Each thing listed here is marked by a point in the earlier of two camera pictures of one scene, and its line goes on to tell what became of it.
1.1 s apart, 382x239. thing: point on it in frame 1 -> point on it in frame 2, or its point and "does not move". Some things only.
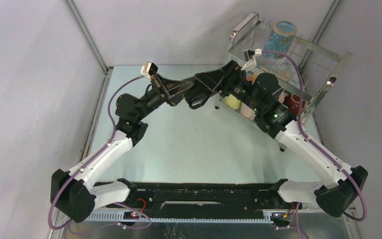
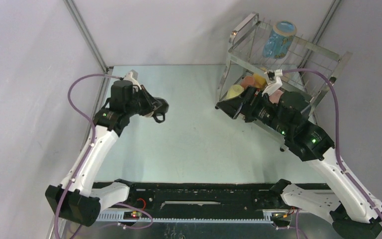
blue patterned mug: [279, 41] does not move
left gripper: [171, 90] -> [151, 104]
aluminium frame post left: [71, 7] does not move
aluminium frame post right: [318, 37] does not move
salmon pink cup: [250, 77] does not move
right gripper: [220, 80] -> [245, 105]
